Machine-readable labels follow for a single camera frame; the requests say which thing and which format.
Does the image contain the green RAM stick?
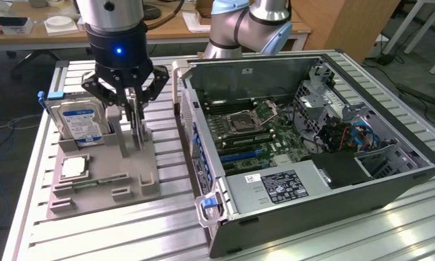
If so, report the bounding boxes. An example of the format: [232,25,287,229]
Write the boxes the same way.
[70,177,121,190]
[221,132,272,147]

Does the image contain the black monitor stand base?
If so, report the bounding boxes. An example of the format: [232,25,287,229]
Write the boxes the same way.
[143,3,163,20]

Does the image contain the wooden cabinet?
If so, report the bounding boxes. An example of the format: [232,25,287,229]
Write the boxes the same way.
[289,0,403,63]

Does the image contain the grey power supply unit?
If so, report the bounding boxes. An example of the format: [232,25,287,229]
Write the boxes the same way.
[219,159,346,218]

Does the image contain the black plastic air shroud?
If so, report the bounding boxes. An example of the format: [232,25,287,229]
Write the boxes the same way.
[309,151,371,190]

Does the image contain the black chair base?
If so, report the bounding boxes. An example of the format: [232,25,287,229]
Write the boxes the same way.
[6,48,62,81]

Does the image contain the wooden desk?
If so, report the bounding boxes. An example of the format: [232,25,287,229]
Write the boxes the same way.
[0,0,312,52]

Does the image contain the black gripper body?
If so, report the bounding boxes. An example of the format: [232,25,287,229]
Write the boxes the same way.
[84,22,157,96]

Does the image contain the hard disk with blue carrier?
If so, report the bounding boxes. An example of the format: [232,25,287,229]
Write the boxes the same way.
[37,87,109,149]

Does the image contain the perforated metal disk bay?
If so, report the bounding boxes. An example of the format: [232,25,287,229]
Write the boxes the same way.
[292,65,367,136]

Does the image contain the blue wire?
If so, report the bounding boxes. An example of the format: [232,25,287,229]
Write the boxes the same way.
[350,121,380,149]

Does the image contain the CPU socket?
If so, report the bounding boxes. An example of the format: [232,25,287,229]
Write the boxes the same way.
[227,110,259,134]

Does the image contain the red wire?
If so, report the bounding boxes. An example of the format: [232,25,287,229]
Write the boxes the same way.
[340,126,354,152]

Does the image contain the black open PC case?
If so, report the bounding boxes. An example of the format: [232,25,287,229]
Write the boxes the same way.
[171,53,435,259]

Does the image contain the metal socket cover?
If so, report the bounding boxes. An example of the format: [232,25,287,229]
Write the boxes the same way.
[252,100,280,123]

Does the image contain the grey metal disk bay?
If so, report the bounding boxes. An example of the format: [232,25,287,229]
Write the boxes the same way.
[354,144,420,180]

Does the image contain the silver CPU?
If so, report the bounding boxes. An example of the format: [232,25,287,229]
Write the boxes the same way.
[60,157,88,179]

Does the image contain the black floor stand base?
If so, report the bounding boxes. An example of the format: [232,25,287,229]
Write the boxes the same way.
[396,83,435,109]

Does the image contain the white box with black lid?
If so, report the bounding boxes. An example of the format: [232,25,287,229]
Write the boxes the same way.
[0,16,36,35]

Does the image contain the white round dish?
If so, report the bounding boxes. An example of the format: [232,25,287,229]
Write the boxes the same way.
[44,15,81,37]

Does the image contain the black power brick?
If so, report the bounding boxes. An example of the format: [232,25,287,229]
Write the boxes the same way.
[375,53,396,66]

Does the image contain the black RAM slot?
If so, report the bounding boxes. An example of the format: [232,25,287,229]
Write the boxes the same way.
[207,104,256,115]
[207,102,255,112]
[207,100,255,110]
[205,97,255,107]

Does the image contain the graphics card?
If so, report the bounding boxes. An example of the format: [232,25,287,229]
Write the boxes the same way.
[124,86,149,153]

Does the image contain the green motherboard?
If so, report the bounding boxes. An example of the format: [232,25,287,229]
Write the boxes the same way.
[201,96,315,177]

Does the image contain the white papers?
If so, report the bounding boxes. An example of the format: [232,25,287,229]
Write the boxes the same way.
[181,12,213,33]

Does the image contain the blue expansion slot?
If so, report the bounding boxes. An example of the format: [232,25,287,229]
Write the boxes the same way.
[220,151,259,164]

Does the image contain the white table frame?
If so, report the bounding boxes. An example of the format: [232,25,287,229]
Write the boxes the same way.
[380,0,435,74]

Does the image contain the silver chipset heatsink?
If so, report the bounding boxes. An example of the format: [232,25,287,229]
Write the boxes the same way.
[273,154,295,166]

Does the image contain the grey parts rack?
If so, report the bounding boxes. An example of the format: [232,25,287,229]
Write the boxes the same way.
[45,106,164,220]

